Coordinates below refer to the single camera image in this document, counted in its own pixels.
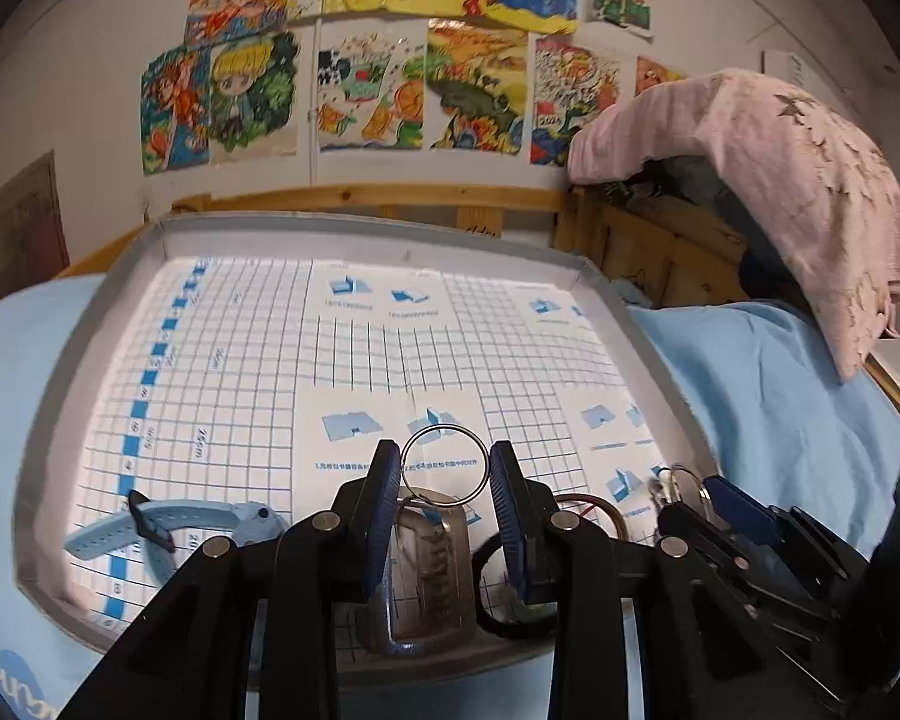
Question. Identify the white gridded tray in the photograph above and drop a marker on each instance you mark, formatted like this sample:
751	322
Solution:
360	229

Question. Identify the blue grid paper sheet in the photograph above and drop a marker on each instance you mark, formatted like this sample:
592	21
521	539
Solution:
270	390

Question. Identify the group of colourful wall drawings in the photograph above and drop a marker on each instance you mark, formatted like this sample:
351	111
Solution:
375	90

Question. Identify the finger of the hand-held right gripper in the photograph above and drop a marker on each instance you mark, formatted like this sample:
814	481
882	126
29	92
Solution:
742	510
765	585

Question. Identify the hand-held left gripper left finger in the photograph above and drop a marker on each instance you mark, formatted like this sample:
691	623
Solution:
381	517

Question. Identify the light blue wristwatch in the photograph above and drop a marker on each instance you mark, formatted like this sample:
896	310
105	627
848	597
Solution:
195	517

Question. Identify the wooden bed frame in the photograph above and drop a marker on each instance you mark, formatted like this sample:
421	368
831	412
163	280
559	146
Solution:
345	199

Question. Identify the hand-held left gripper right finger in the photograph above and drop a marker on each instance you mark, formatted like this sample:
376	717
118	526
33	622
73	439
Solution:
511	525

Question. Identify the brown wall panel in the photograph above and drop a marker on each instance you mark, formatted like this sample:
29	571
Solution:
22	225

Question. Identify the dark cloth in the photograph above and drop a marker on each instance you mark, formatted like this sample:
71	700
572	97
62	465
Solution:
682	180

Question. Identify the pink floral blanket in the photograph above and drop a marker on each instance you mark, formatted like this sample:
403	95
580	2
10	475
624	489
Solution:
795	187

